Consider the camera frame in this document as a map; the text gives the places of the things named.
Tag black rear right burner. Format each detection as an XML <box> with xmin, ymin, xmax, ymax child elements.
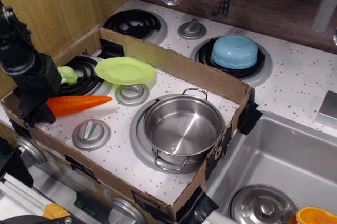
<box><xmin>190</xmin><ymin>37</ymin><xmax>271</xmax><ymax>78</ymax></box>

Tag green toy broccoli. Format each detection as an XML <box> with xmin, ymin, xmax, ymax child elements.
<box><xmin>57</xmin><ymin>66</ymin><xmax>78</xmax><ymax>85</ymax></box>

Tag orange yellow toy piece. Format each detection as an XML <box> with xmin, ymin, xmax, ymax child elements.
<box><xmin>42</xmin><ymin>203</ymin><xmax>69</xmax><ymax>220</ymax></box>

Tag grey metal sink basin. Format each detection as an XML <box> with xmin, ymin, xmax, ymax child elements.
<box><xmin>206</xmin><ymin>112</ymin><xmax>336</xmax><ymax>223</ymax></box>

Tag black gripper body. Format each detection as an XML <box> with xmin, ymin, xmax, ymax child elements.
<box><xmin>11</xmin><ymin>54</ymin><xmax>61</xmax><ymax>119</ymax></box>

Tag grey block on counter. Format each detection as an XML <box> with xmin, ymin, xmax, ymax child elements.
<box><xmin>315</xmin><ymin>90</ymin><xmax>337</xmax><ymax>129</ymax></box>

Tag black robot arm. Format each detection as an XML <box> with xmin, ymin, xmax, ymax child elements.
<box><xmin>1</xmin><ymin>4</ymin><xmax>62</xmax><ymax>127</ymax></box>

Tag silver stove knob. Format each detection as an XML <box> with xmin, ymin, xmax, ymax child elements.
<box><xmin>178</xmin><ymin>19</ymin><xmax>206</xmax><ymax>40</ymax></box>
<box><xmin>115</xmin><ymin>84</ymin><xmax>150</xmax><ymax>106</ymax></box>
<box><xmin>72</xmin><ymin>119</ymin><xmax>111</xmax><ymax>151</ymax></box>

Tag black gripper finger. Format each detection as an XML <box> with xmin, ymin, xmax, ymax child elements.
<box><xmin>38</xmin><ymin>104</ymin><xmax>56</xmax><ymax>124</ymax></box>
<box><xmin>23</xmin><ymin>109</ymin><xmax>39</xmax><ymax>128</ymax></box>

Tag orange toy carrot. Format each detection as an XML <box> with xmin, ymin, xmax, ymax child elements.
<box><xmin>46</xmin><ymin>95</ymin><xmax>112</xmax><ymax>117</ymax></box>

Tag light green plastic plate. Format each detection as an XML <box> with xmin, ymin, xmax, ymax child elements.
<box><xmin>95</xmin><ymin>57</ymin><xmax>156</xmax><ymax>85</ymax></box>

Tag black front left burner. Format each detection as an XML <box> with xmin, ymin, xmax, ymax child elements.
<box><xmin>58</xmin><ymin>56</ymin><xmax>103</xmax><ymax>96</ymax></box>

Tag silver stove knob centre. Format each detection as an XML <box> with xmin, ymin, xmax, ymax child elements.
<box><xmin>115</xmin><ymin>84</ymin><xmax>150</xmax><ymax>106</ymax></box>

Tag silver oven knob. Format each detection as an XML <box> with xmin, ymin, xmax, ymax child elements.
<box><xmin>16</xmin><ymin>138</ymin><xmax>47</xmax><ymax>168</ymax></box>
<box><xmin>108</xmin><ymin>197</ymin><xmax>147</xmax><ymax>224</ymax></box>

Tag silver stove knob front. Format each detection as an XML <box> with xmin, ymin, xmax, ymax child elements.
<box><xmin>72</xmin><ymin>119</ymin><xmax>111</xmax><ymax>151</ymax></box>

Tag silver pot lid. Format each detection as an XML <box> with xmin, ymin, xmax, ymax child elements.
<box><xmin>229</xmin><ymin>184</ymin><xmax>298</xmax><ymax>223</ymax></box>

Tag black device lower left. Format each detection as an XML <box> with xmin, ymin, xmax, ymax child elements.
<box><xmin>1</xmin><ymin>137</ymin><xmax>34</xmax><ymax>188</ymax></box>

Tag light blue plastic bowl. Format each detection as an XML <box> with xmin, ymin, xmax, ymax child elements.
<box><xmin>211</xmin><ymin>35</ymin><xmax>258</xmax><ymax>70</ymax></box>

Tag silver stove knob rear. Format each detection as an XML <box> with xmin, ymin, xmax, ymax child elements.
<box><xmin>178</xmin><ymin>19</ymin><xmax>206</xmax><ymax>40</ymax></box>

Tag stainless steel pot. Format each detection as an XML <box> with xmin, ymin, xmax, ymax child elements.
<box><xmin>143</xmin><ymin>88</ymin><xmax>225</xmax><ymax>172</ymax></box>

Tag toy orange half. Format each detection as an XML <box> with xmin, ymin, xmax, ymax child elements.
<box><xmin>289</xmin><ymin>207</ymin><xmax>336</xmax><ymax>224</ymax></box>

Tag silver oven knob left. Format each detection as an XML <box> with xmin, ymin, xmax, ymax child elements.
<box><xmin>16</xmin><ymin>138</ymin><xmax>47</xmax><ymax>168</ymax></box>

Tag silver faucet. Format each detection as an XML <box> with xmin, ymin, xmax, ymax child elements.
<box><xmin>311</xmin><ymin>0</ymin><xmax>336</xmax><ymax>33</ymax></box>

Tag silver oven knob right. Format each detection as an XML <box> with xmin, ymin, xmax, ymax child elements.
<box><xmin>108</xmin><ymin>197</ymin><xmax>147</xmax><ymax>224</ymax></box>

